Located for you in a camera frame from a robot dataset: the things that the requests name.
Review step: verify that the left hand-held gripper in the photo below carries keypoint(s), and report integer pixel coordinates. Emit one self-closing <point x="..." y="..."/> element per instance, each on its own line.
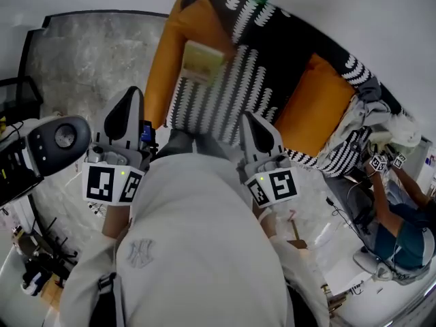
<point x="100" y="184"/>

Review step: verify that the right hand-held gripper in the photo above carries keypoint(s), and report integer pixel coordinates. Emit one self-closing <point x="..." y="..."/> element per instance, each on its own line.
<point x="282" y="184"/>

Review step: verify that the orange sofa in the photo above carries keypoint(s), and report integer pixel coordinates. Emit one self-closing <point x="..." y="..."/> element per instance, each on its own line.
<point x="160" y="80"/>

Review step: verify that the green book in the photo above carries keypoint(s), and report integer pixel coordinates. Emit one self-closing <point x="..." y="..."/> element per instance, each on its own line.
<point x="201" y="61"/>

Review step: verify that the person's left forearm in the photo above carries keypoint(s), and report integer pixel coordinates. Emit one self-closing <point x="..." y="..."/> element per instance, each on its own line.
<point x="114" y="220"/>

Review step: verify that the person's right forearm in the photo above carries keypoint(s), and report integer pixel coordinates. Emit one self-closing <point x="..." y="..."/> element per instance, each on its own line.
<point x="265" y="221"/>

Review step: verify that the black mounted phone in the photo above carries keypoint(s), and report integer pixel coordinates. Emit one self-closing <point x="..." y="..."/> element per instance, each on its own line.
<point x="147" y="133"/>

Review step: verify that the person's dark trousers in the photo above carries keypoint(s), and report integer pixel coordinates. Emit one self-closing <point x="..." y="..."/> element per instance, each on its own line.
<point x="177" y="145"/>

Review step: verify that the black white striped blanket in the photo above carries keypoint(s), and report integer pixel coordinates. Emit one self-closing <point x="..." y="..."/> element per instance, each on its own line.
<point x="211" y="111"/>

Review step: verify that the orange cushion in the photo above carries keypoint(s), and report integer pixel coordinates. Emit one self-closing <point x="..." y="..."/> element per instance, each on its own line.
<point x="313" y="111"/>
<point x="204" y="22"/>

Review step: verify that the white power strip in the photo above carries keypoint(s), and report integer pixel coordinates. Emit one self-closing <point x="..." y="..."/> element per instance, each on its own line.
<point x="97" y="209"/>

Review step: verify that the black power adapter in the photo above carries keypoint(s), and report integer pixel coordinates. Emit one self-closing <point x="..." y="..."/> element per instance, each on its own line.
<point x="330" y="202"/>

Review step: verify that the small wooden table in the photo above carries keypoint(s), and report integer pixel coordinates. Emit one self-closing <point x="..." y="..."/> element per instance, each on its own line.
<point x="298" y="244"/>

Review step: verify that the person's white sweatshirt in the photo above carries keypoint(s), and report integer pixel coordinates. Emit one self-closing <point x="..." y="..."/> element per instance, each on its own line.
<point x="204" y="233"/>

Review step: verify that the pile of grey clothes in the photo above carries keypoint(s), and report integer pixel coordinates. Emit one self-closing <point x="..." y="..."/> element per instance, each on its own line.
<point x="374" y="114"/>

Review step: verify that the black folding stand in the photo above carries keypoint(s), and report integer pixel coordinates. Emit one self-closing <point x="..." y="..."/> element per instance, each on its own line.
<point x="51" y="250"/>

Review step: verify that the brown cardboard box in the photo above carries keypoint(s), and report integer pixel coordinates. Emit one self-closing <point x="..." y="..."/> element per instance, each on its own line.
<point x="52" y="293"/>

